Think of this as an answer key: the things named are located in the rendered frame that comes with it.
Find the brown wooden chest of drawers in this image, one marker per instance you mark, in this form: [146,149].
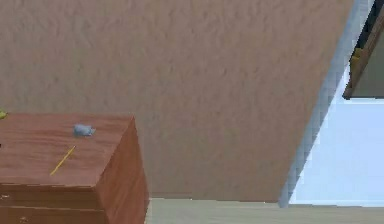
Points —
[110,173]

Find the small grey animal figure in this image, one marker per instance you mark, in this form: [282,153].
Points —
[82,130]

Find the yellow pencil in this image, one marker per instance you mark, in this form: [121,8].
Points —
[62,160]

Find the yellow green small object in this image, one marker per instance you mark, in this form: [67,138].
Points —
[2,115]

